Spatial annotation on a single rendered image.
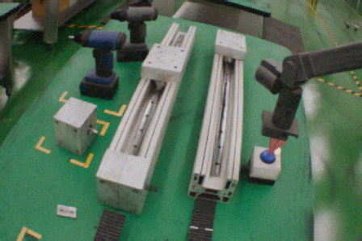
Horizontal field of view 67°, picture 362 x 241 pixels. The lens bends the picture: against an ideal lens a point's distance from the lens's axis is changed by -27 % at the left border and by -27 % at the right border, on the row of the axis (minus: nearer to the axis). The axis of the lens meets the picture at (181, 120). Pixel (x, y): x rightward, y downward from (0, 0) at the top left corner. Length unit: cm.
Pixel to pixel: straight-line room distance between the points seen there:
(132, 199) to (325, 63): 49
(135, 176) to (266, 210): 33
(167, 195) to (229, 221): 16
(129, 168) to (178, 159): 21
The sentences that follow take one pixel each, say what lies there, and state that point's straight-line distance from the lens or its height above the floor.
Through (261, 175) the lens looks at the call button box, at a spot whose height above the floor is 81.
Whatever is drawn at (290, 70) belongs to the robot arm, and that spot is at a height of 111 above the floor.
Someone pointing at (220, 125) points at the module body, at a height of 84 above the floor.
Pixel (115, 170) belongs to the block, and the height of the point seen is 87.
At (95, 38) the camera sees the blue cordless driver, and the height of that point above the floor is 98.
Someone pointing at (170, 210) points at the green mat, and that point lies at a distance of 79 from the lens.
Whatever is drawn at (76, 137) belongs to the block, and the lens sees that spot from 86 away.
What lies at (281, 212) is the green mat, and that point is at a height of 78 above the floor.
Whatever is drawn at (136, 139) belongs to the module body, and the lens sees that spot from 86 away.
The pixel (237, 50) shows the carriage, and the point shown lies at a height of 90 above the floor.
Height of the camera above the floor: 140
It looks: 37 degrees down
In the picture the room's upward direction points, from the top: 10 degrees clockwise
